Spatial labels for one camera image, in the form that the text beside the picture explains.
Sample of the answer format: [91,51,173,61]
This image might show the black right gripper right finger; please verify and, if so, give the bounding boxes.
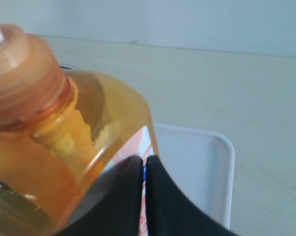
[146,155,235,236]

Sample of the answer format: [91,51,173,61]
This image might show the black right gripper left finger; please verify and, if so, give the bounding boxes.
[56,156,143,236]

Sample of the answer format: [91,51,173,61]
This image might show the orange pump soap bottle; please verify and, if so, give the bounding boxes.
[0,24,159,236]

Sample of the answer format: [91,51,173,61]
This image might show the white rectangular plastic tray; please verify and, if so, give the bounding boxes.
[155,123,235,229]

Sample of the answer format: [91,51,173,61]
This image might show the steel mesh colander basket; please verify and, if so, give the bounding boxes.
[59,64,80,70]

